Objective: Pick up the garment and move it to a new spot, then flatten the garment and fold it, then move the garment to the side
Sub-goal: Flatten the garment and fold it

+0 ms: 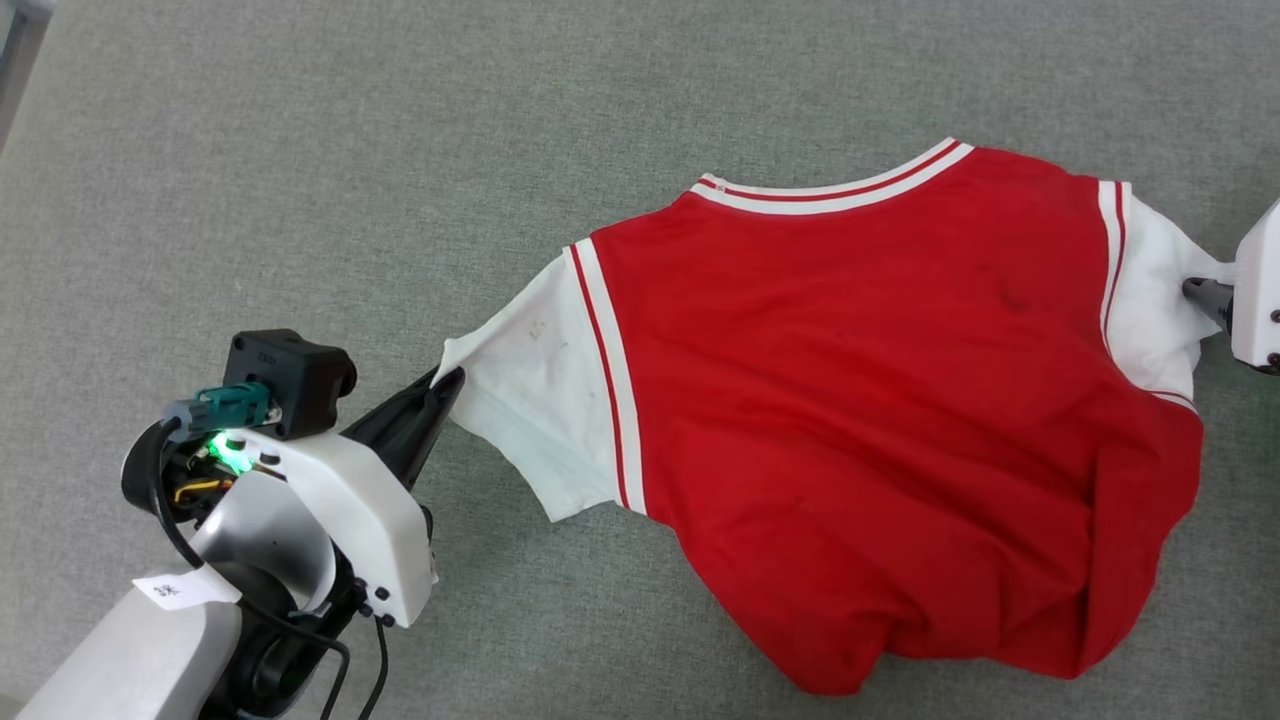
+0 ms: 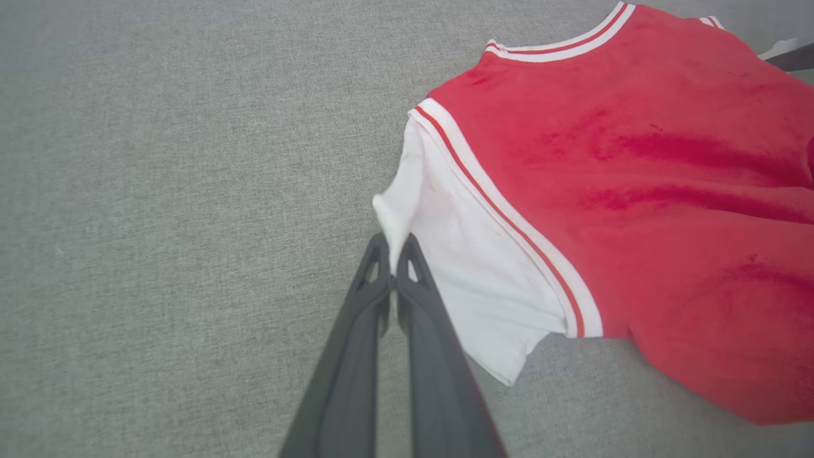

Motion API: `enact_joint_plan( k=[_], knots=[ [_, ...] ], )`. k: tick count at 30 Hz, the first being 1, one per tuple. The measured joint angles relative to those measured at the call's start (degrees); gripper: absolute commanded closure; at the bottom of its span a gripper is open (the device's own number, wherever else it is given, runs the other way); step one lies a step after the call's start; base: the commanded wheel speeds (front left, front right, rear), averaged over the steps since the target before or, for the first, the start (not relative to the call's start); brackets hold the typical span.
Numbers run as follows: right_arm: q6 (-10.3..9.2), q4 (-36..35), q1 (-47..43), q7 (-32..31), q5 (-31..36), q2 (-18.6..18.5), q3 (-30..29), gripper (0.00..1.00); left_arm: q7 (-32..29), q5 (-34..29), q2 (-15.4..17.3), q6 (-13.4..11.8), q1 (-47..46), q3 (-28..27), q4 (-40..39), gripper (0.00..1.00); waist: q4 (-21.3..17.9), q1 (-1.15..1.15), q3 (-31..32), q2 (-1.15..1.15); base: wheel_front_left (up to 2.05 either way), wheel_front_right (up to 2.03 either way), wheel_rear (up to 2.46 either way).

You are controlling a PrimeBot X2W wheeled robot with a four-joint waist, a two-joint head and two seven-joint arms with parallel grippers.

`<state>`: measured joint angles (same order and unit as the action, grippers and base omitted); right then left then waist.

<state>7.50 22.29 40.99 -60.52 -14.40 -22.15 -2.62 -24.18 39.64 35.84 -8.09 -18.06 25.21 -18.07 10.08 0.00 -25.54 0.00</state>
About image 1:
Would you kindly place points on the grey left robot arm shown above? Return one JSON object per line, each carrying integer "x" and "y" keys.
{"x": 130, "y": 660}

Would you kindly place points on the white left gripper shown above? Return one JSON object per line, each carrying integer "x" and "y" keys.
{"x": 380, "y": 530}

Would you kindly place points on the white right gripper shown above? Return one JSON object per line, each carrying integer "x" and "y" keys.
{"x": 1258, "y": 300}

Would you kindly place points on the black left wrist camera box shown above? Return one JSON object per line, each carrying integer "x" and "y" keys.
{"x": 290, "y": 375}

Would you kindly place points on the white paper tag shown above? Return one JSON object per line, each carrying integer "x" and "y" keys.
{"x": 185, "y": 588}

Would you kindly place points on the red and white shirt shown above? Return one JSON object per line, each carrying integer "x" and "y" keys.
{"x": 850, "y": 400}

